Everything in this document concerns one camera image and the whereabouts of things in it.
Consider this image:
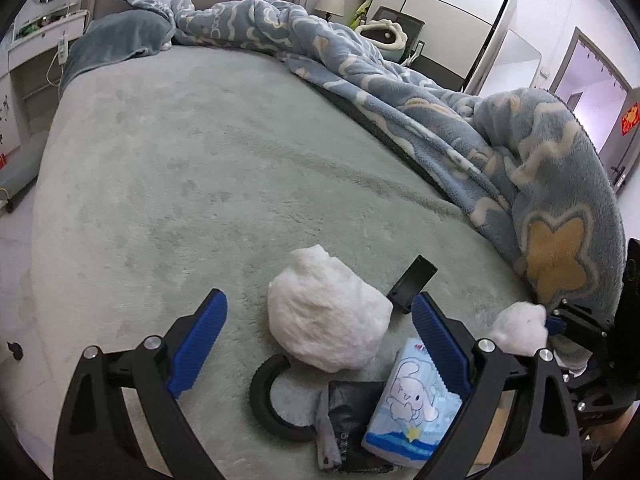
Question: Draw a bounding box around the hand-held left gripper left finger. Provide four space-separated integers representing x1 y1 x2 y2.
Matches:
52 288 228 480

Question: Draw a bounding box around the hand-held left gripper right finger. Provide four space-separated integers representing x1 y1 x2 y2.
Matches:
411 292 586 480

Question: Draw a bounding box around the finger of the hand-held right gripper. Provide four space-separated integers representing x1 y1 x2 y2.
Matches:
562 362 626 413
546 299 618 348

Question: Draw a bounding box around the small white cotton wad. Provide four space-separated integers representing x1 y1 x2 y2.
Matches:
489 301 548 357

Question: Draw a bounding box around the small black box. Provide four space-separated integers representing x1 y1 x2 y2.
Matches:
387 255 439 315

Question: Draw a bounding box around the cartoon print tissue packet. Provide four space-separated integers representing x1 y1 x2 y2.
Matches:
361 337 468 470

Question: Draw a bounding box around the black curved rubber piece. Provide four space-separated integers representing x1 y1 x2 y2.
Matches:
250 352 321 443

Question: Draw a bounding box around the black plastic bag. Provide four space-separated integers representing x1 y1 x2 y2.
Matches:
315 380 396 473

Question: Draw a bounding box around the large white cotton wad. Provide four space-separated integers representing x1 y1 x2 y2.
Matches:
267 245 393 373

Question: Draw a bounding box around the red door decoration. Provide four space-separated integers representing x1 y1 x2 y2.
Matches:
619 102 640 138

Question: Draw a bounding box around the doorway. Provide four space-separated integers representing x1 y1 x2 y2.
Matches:
550 27 640 191

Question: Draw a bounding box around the blue patterned fleece blanket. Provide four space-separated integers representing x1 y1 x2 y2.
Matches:
111 0 626 376

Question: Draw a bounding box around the cream cat bed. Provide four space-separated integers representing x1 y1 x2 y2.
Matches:
357 19 407 63

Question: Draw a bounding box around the blue-grey pillow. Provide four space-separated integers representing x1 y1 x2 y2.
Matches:
59 10 176 96

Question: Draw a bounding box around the black mesh chair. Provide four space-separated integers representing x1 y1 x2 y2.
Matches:
372 6 426 43

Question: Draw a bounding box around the white and black wardrobe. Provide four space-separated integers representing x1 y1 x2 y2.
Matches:
367 0 516 93

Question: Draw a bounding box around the white dressing table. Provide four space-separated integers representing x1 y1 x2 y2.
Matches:
0 0 91 146

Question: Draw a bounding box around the bedside lamp with shade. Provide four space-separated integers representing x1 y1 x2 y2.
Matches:
314 0 346 23

